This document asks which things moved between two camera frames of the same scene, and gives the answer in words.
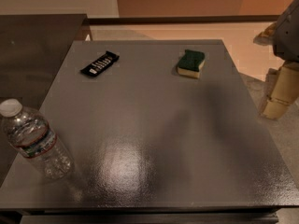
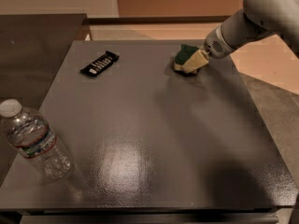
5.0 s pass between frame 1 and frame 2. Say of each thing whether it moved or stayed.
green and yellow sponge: moved
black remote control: stayed
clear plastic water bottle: stayed
